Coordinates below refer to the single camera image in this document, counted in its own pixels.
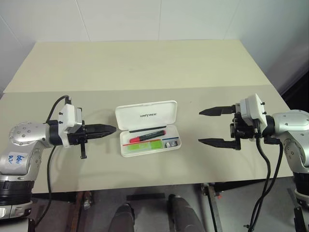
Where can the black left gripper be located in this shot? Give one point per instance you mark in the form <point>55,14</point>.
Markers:
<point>77,139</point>

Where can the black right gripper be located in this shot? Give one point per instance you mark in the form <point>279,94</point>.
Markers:
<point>243,131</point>

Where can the green highlighter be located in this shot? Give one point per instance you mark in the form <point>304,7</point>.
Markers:
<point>142,147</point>

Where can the black marker with red cap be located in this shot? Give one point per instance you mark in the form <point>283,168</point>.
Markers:
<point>147,136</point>

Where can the white plastic pencil case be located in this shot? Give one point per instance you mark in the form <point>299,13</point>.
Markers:
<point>144,113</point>

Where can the small white grey eraser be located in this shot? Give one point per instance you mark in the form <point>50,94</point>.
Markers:
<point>172,144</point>

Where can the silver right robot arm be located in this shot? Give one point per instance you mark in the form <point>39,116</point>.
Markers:
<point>294,130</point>

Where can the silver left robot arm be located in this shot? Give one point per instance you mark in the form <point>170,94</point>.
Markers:
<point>24,135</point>

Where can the rusty brown table leg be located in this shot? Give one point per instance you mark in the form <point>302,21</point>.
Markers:
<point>83,210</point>

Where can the small dark rounded shape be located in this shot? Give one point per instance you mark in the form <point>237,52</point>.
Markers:
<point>124,217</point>

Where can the large dark rounded shape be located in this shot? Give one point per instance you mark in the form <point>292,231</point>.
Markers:
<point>186,215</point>

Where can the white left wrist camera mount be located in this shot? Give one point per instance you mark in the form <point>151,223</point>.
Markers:
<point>67,116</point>

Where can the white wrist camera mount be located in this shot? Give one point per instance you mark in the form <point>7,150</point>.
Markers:
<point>67,116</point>
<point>253,107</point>

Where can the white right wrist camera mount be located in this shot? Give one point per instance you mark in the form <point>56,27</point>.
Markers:
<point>253,107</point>

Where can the black metal table frame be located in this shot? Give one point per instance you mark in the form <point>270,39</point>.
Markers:
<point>212,205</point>

